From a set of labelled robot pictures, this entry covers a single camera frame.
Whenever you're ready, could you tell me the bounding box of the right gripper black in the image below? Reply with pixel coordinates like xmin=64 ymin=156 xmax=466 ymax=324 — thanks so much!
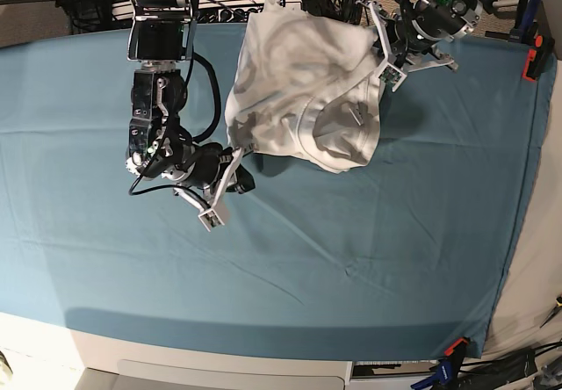
xmin=175 ymin=142 xmax=256 ymax=197

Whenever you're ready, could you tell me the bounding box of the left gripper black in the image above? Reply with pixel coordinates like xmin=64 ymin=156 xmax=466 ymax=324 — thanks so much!
xmin=383 ymin=14 xmax=459 ymax=74

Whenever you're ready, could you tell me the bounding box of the white T-shirt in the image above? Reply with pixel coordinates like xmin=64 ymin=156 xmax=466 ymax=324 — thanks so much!
xmin=225 ymin=0 xmax=384 ymax=173

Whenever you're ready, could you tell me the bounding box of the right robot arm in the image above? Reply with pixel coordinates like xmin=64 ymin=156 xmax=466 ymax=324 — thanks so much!
xmin=126 ymin=0 xmax=255 ymax=204

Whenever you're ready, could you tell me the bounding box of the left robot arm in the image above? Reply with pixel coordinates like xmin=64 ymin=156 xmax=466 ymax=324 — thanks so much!
xmin=386 ymin=0 xmax=483 ymax=72

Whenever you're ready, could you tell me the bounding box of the orange clamp top right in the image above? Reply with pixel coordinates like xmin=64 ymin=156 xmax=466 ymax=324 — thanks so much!
xmin=522 ymin=34 xmax=555 ymax=82

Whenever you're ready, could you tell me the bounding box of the black power strip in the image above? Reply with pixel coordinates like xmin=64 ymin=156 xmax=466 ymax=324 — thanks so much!
xmin=197 ymin=5 xmax=263 ymax=24

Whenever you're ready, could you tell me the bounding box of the teal table cloth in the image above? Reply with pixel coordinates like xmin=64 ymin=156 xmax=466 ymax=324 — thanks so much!
xmin=1 ymin=31 xmax=557 ymax=361

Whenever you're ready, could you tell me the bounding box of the orange blue clamp bottom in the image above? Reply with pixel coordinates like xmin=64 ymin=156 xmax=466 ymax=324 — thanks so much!
xmin=410 ymin=337 xmax=471 ymax=390

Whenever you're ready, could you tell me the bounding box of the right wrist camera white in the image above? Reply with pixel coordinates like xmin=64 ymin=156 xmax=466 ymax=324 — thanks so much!
xmin=198 ymin=204 xmax=230 ymax=232

